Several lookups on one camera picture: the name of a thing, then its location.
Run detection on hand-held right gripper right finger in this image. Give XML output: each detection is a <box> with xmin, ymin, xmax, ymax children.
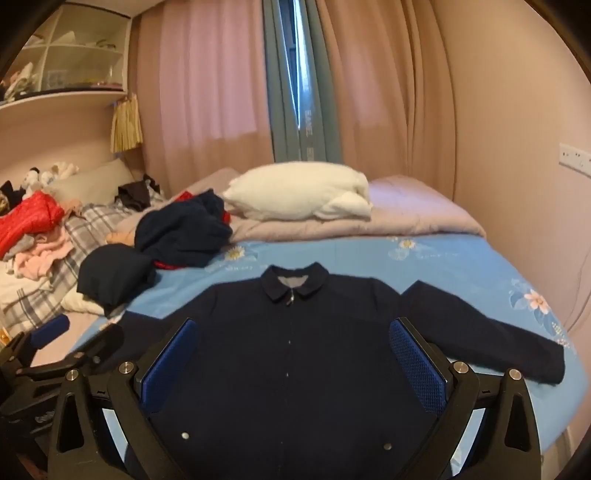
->
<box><xmin>389</xmin><ymin>318</ymin><xmax>542</xmax><ymax>480</ymax></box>

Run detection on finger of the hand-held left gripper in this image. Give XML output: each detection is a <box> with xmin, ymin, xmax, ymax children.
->
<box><xmin>27</xmin><ymin>315</ymin><xmax>71</xmax><ymax>352</ymax></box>
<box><xmin>61</xmin><ymin>324</ymin><xmax>124</xmax><ymax>371</ymax></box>

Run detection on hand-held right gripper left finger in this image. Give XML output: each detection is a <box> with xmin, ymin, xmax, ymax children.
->
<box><xmin>46</xmin><ymin>318</ymin><xmax>200</xmax><ymax>480</ymax></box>

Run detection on navy zip jacket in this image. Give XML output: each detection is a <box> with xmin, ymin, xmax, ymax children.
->
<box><xmin>108</xmin><ymin>262</ymin><xmax>566</xmax><ymax>480</ymax></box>

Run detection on crumpled navy clothes pile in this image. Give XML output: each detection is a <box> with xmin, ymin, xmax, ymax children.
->
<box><xmin>134</xmin><ymin>188</ymin><xmax>234</xmax><ymax>268</ymax></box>

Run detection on white cloth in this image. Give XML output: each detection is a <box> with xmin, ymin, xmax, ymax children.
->
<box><xmin>60</xmin><ymin>291</ymin><xmax>109</xmax><ymax>317</ymax></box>

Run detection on pink clothing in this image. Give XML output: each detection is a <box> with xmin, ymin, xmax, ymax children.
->
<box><xmin>11</xmin><ymin>231</ymin><xmax>77</xmax><ymax>280</ymax></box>

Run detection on folded navy garment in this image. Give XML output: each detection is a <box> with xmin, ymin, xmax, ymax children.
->
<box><xmin>76</xmin><ymin>244</ymin><xmax>158</xmax><ymax>319</ymax></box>

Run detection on red puffer jacket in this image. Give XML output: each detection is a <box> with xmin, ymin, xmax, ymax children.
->
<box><xmin>0</xmin><ymin>191</ymin><xmax>65</xmax><ymax>260</ymax></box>

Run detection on blue floral bed sheet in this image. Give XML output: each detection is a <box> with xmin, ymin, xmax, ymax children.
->
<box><xmin>74</xmin><ymin>233</ymin><xmax>578</xmax><ymax>480</ymax></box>

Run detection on grey plaid bedding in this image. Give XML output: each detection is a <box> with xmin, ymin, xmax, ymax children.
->
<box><xmin>0</xmin><ymin>196</ymin><xmax>167</xmax><ymax>333</ymax></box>

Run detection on plush toys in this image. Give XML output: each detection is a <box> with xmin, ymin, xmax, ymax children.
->
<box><xmin>21</xmin><ymin>161</ymin><xmax>79</xmax><ymax>195</ymax></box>

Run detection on black garment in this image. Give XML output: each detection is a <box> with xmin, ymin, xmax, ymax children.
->
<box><xmin>115</xmin><ymin>174</ymin><xmax>162</xmax><ymax>213</ymax></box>

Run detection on grey pillow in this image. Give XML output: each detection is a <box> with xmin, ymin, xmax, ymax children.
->
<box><xmin>46</xmin><ymin>159</ymin><xmax>134</xmax><ymax>208</ymax></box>

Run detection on pink quilt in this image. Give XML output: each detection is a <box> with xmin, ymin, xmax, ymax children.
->
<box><xmin>171</xmin><ymin>167</ymin><xmax>486</xmax><ymax>245</ymax></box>

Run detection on white fluffy blanket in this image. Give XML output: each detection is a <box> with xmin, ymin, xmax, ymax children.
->
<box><xmin>223</xmin><ymin>161</ymin><xmax>372</xmax><ymax>221</ymax></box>

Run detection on yellow pleated hanging cloth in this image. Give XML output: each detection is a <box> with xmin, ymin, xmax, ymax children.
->
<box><xmin>110</xmin><ymin>92</ymin><xmax>144</xmax><ymax>153</ymax></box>

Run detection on white power strip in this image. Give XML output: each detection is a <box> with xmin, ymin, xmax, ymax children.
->
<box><xmin>558</xmin><ymin>143</ymin><xmax>591</xmax><ymax>176</ymax></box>

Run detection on pink curtain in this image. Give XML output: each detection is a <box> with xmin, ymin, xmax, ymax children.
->
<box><xmin>316</xmin><ymin>0</ymin><xmax>458</xmax><ymax>204</ymax></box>
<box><xmin>134</xmin><ymin>0</ymin><xmax>278</xmax><ymax>195</ymax></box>

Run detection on white shelf cabinet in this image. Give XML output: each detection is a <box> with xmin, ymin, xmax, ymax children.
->
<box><xmin>0</xmin><ymin>4</ymin><xmax>132</xmax><ymax>109</ymax></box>

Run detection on teal curtain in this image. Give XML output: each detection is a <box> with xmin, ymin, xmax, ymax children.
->
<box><xmin>262</xmin><ymin>0</ymin><xmax>345</xmax><ymax>164</ymax></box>

